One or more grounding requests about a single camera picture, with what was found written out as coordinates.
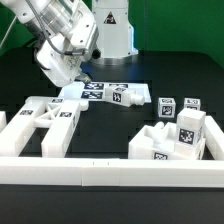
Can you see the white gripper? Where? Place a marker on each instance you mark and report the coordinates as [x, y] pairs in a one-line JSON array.
[[60, 61]]

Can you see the white chair nut peg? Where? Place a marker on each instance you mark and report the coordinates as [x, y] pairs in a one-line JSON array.
[[123, 96]]

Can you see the white chair seat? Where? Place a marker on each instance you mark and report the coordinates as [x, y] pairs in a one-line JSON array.
[[159, 143]]

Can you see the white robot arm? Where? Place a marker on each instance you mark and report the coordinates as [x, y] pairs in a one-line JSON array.
[[67, 34]]

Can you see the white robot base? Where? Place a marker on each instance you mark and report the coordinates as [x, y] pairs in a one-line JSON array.
[[116, 34]]

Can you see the white part at left edge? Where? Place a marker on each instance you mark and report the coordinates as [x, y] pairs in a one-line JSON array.
[[3, 121]]

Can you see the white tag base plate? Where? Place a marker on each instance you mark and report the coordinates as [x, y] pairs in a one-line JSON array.
[[95, 91]]

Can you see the white chair back frame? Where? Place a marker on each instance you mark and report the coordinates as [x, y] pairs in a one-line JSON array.
[[58, 115]]

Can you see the white obstacle fence wall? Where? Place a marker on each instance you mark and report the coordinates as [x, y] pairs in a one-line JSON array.
[[15, 169]]

